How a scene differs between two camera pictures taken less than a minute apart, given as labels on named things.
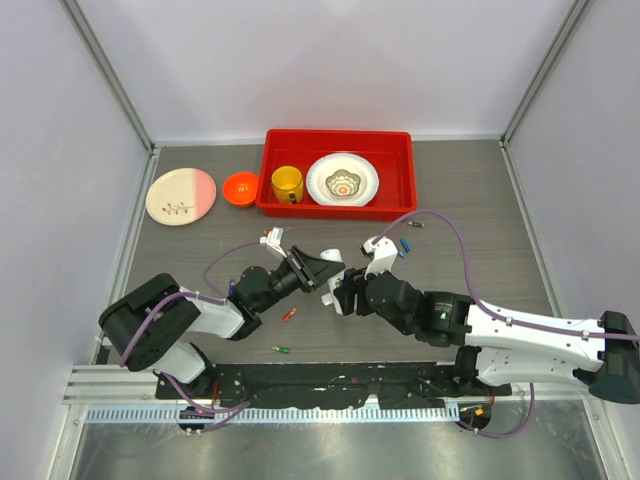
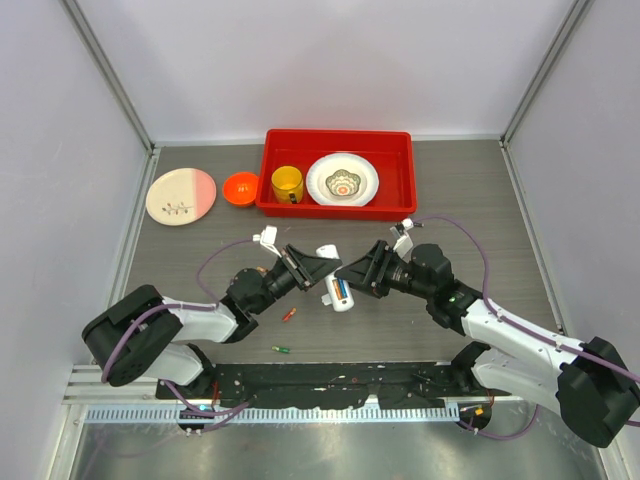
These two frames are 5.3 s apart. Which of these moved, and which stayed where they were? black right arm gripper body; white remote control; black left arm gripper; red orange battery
Moved: black right arm gripper body
Stayed: black left arm gripper; red orange battery; white remote control
